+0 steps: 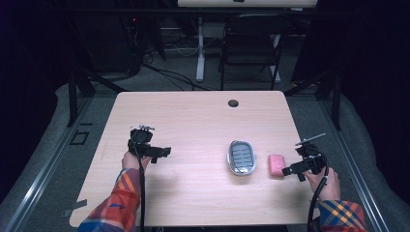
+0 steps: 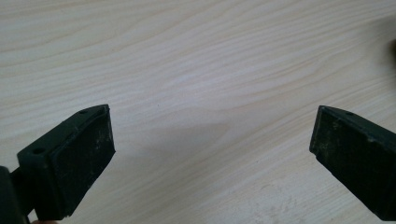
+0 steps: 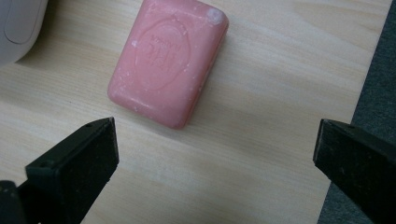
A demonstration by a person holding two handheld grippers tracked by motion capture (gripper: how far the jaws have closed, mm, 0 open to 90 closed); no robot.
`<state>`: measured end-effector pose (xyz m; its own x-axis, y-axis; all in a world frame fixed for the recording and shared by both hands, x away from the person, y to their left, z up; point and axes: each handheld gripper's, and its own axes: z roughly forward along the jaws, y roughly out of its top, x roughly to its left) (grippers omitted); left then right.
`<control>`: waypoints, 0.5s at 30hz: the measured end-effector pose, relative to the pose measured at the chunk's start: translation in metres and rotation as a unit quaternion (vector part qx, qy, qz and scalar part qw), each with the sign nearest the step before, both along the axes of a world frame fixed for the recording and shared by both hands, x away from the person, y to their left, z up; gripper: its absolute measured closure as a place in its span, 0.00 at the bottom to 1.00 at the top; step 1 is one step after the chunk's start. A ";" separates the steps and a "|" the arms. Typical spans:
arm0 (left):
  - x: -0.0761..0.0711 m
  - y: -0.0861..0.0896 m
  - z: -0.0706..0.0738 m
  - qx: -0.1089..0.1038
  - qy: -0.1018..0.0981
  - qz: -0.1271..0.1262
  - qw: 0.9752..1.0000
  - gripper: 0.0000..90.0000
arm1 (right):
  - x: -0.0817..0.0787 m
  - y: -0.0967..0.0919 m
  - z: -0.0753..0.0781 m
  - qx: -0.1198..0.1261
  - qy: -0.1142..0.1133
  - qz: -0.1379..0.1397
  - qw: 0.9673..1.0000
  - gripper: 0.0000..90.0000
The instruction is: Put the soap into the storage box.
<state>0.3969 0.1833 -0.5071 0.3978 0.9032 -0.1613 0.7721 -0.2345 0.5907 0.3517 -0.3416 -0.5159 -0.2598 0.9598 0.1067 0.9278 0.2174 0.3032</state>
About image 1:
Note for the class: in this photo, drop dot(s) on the black metal stand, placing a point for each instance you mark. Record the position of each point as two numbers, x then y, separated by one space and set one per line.
80 83
332 93

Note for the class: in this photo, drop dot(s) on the black folding chair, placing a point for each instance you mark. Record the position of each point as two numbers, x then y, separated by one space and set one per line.
251 48

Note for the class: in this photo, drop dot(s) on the aluminium floor rail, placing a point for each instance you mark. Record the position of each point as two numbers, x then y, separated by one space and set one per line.
42 170
351 167

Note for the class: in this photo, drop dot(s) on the pink soap bar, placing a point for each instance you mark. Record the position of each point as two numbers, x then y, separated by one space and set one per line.
276 165

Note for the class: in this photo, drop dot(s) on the white desk top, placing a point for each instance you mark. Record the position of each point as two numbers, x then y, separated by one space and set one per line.
245 3

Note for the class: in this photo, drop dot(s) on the silver metal soap dish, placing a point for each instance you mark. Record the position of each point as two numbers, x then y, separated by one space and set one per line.
241 158

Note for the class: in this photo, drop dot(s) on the person's left hand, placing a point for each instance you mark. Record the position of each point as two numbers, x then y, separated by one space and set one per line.
131 161

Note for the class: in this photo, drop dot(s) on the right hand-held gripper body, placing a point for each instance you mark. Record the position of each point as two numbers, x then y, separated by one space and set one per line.
311 154

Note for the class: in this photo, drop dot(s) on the white desk leg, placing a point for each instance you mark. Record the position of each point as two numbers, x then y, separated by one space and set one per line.
200 58

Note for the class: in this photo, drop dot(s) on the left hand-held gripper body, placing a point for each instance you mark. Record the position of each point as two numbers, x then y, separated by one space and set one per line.
141 138

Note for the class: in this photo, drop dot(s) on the person's right hand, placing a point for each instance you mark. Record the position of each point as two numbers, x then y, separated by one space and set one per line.
328 187

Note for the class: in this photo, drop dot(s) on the grey tape strip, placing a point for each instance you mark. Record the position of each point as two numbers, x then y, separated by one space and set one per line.
75 208

